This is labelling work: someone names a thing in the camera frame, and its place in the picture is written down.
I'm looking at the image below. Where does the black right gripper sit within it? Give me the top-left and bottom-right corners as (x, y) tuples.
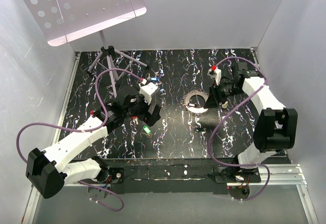
(203, 80), (244, 109)

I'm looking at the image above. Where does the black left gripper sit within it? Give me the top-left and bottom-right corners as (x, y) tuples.
(123, 87), (160, 126)

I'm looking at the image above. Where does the key with green tag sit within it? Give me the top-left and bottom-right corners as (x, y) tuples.
(142, 125), (152, 138)

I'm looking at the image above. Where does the key with red tag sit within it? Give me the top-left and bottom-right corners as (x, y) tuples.
(131, 116), (138, 124)

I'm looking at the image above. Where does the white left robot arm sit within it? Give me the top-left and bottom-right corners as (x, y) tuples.
(25, 83), (161, 199)

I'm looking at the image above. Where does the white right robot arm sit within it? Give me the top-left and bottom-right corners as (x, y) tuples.
(204, 62), (298, 182)

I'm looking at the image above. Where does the key with blue tag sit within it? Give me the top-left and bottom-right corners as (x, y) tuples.
(147, 73), (159, 82)

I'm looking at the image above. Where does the white perforated music stand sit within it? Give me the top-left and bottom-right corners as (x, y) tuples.
(10, 0), (151, 99)

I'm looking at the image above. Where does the metal toothed sprocket ring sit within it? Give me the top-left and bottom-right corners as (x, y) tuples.
(181, 89), (213, 117)

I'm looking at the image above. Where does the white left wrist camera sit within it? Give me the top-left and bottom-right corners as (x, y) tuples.
(140, 78), (158, 104)

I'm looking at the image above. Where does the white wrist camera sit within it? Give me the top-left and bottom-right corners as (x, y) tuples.
(140, 78), (158, 104)
(207, 66), (222, 85)

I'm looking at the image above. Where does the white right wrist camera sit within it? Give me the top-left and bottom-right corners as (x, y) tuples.
(207, 66), (222, 85)

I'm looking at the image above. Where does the aluminium front rail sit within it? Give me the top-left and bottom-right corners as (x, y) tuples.
(223, 164), (320, 223)

